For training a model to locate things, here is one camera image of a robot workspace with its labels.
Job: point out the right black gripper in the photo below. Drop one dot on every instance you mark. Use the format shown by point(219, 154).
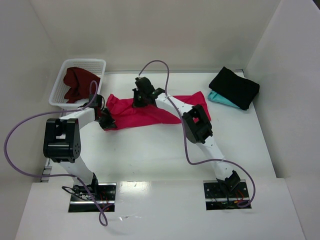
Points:
point(139, 99)

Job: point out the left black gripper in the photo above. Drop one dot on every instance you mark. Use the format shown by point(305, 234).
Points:
point(107, 122)

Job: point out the pink t shirt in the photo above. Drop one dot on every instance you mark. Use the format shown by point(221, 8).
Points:
point(126, 116)

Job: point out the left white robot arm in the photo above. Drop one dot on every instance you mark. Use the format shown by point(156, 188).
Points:
point(62, 142)

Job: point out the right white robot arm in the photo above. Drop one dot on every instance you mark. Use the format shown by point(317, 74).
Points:
point(196, 126)

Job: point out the dark red t shirt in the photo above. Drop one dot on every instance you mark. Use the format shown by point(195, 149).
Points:
point(79, 80)

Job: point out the white plastic basket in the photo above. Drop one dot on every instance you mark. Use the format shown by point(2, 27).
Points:
point(95, 66)

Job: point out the teal folded t shirt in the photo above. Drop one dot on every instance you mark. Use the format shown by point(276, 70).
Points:
point(217, 98)

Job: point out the black folded t shirt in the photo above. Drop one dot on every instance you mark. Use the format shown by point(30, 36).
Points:
point(238, 90)

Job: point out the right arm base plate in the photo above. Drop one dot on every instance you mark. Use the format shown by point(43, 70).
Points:
point(215, 199)

